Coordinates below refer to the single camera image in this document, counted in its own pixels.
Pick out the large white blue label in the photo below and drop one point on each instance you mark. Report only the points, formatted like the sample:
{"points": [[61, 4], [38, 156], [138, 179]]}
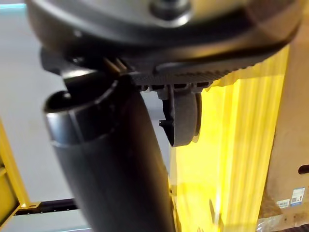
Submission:
{"points": [[298, 196]]}

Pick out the brown cardboard box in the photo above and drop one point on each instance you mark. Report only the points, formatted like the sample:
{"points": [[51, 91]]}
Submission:
{"points": [[289, 125]]}

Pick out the small white blue label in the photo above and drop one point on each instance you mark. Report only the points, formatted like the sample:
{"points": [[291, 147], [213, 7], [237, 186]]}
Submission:
{"points": [[283, 203]]}

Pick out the yellow metal shelf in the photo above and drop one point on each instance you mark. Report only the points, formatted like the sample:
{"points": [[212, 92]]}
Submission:
{"points": [[12, 178]]}

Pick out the yellow plastic bag liner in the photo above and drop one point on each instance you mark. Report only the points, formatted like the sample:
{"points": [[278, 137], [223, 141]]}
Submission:
{"points": [[236, 135]]}

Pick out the black shelf base rail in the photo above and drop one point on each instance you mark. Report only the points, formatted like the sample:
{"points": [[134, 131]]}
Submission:
{"points": [[48, 206]]}

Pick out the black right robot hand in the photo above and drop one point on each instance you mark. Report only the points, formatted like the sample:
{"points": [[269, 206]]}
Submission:
{"points": [[116, 149]]}

